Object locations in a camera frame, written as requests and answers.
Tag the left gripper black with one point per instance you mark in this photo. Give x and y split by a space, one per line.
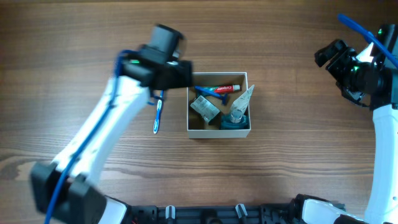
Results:
173 75

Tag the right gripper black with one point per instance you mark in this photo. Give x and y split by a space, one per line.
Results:
337 62

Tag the green white soap pack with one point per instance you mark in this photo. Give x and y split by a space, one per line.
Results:
205 108

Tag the blue disposable razor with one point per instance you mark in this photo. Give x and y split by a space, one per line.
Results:
206 92

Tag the white cardboard box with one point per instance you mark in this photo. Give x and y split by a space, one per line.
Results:
196 126

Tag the red green Colgate toothpaste tube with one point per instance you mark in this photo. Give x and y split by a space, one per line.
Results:
223 89

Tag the blue Listerine mouthwash bottle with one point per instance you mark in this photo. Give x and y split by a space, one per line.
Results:
236 119

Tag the white Pantene conditioner tube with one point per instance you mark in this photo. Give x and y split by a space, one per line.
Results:
242 102

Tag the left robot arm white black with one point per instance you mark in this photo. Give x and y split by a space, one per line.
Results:
65 189

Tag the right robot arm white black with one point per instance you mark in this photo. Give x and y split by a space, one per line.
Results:
382 204

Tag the blue white toothbrush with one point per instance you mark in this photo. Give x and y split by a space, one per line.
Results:
160 99

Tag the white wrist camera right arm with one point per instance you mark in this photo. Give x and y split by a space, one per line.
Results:
365 55

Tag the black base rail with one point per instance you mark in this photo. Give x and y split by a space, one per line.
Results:
260 214

